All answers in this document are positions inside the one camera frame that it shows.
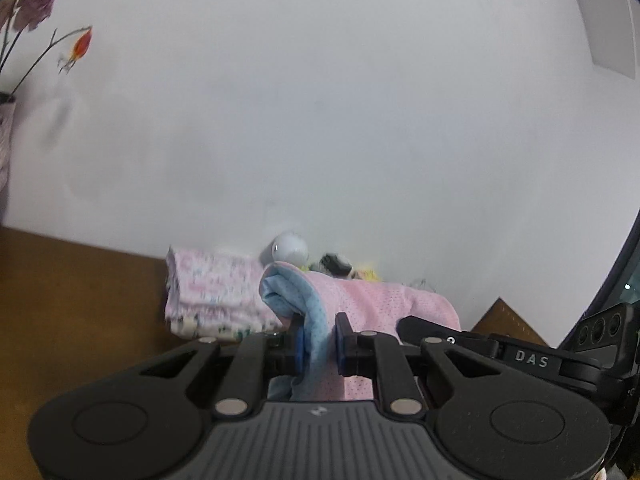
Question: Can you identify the dried rose bouquet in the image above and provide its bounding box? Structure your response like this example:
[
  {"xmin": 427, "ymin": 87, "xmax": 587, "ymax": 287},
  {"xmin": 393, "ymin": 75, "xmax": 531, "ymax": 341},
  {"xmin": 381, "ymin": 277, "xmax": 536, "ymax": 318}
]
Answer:
[{"xmin": 0, "ymin": 0, "xmax": 94, "ymax": 96}]

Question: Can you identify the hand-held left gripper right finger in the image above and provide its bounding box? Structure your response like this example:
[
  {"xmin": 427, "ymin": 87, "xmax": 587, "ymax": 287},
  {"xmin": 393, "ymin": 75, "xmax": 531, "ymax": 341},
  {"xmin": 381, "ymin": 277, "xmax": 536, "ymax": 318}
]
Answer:
[{"xmin": 334, "ymin": 312, "xmax": 501, "ymax": 417}]

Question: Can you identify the folded cream green-flower cloth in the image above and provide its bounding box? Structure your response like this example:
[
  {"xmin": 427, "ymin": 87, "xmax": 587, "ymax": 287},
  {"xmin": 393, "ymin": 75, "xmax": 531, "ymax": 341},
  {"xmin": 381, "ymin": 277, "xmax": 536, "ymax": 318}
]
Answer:
[{"xmin": 170, "ymin": 317, "xmax": 286, "ymax": 343}]

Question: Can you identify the black charger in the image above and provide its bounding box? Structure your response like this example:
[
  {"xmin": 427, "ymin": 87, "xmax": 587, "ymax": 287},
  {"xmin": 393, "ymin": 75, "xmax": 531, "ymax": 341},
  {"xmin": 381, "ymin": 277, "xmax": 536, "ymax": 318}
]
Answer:
[{"xmin": 320, "ymin": 252, "xmax": 352, "ymax": 277}]

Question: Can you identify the pink blue mesh vest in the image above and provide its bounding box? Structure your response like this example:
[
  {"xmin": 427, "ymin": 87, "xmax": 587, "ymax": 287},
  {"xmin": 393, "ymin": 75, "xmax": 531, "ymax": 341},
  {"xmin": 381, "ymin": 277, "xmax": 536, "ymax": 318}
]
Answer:
[{"xmin": 260, "ymin": 262, "xmax": 462, "ymax": 402}]

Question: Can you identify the white astronaut speaker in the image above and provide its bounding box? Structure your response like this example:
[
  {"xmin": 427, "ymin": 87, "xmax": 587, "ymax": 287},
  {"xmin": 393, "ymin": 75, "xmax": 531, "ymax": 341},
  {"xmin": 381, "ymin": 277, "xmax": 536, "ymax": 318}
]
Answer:
[{"xmin": 271, "ymin": 232, "xmax": 309, "ymax": 268}]

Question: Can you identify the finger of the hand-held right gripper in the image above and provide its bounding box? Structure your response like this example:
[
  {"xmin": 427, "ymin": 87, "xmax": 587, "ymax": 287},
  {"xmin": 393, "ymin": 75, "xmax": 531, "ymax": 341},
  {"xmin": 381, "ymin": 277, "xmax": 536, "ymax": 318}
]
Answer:
[{"xmin": 397, "ymin": 315, "xmax": 501, "ymax": 358}]

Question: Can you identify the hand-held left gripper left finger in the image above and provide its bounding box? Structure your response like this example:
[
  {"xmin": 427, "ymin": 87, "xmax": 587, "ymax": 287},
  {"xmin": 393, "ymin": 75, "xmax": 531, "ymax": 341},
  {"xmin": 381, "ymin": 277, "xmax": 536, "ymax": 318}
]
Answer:
[{"xmin": 140, "ymin": 312, "xmax": 307, "ymax": 418}]

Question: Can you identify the brown board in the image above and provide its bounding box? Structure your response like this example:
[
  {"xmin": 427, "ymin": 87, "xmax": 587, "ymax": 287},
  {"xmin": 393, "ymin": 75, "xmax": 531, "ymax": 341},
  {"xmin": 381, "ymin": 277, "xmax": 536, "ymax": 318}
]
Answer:
[{"xmin": 471, "ymin": 297, "xmax": 551, "ymax": 347}]

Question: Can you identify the folded pink floral cloth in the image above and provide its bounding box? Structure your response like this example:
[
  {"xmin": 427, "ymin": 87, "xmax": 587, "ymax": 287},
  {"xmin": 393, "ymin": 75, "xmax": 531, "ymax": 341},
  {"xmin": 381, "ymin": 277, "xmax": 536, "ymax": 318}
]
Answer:
[{"xmin": 165, "ymin": 246, "xmax": 283, "ymax": 328}]

